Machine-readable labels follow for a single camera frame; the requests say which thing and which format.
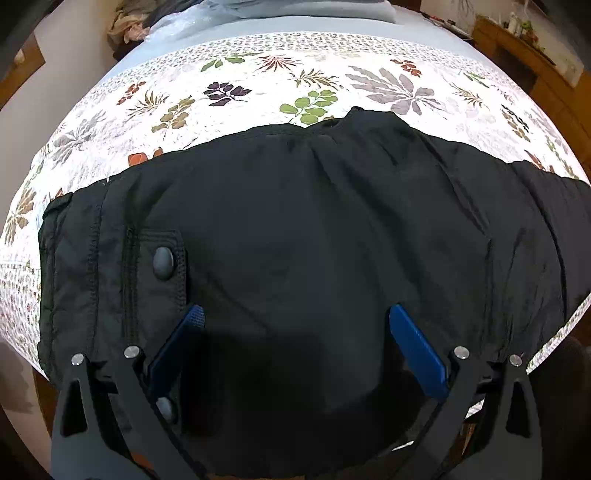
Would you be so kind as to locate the large wooden-framed window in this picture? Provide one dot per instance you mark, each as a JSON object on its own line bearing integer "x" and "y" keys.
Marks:
{"x": 32, "y": 64}

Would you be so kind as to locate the floral quilted blanket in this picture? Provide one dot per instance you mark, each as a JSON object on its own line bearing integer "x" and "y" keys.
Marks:
{"x": 277, "y": 78}

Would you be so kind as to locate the white bottle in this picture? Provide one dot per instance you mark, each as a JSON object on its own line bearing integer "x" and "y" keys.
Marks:
{"x": 511, "y": 21}

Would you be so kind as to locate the light blue bed sheet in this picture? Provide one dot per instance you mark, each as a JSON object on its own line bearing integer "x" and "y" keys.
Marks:
{"x": 277, "y": 25}

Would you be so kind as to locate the folded grey-blue duvet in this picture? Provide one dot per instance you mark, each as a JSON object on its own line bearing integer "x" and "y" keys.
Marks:
{"x": 300, "y": 7}

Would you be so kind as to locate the black pants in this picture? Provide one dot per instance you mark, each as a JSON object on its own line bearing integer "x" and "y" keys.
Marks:
{"x": 300, "y": 230}

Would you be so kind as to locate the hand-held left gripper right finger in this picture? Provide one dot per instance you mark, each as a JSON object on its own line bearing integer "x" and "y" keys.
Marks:
{"x": 418, "y": 350}

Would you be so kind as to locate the pile of clothes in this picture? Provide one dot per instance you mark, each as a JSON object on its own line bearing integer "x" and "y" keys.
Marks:
{"x": 129, "y": 25}

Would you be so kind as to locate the wooden side cabinet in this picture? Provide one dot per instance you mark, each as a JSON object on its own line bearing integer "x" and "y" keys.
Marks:
{"x": 531, "y": 60}

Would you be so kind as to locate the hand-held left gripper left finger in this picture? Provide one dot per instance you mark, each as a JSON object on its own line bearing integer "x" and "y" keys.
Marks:
{"x": 180, "y": 346}

